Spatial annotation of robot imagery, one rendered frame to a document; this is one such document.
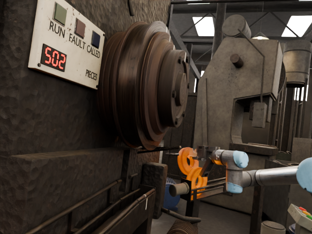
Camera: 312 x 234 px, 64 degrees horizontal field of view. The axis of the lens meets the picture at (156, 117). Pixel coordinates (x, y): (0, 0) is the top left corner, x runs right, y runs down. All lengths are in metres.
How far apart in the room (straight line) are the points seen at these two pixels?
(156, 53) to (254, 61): 2.90
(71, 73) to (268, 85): 3.07
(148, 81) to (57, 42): 0.28
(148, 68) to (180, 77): 0.15
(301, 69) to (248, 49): 6.16
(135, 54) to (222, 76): 2.99
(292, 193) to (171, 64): 2.32
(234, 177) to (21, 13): 1.02
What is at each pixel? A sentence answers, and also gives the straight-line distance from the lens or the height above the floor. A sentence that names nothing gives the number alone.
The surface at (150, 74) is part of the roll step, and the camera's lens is 0.78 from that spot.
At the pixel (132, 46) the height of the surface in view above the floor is 1.20.
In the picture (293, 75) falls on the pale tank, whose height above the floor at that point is 3.24.
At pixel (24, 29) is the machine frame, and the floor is 1.14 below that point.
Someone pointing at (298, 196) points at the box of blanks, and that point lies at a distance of 2.96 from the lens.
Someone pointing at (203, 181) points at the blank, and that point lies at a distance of 1.44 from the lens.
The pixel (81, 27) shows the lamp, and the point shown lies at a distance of 0.73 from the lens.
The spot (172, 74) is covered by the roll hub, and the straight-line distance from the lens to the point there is 0.80.
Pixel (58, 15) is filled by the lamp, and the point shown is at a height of 1.19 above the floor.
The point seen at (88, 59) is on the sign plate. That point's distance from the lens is 0.76.
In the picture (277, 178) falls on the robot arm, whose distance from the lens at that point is 1.25.
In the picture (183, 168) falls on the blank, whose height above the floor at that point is 0.77.
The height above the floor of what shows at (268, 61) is 1.99.
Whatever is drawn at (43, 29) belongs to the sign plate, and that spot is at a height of 1.15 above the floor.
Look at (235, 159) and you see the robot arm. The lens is 1.22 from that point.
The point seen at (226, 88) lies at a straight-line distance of 3.65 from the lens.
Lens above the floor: 0.97
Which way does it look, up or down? 2 degrees up
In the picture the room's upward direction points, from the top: 7 degrees clockwise
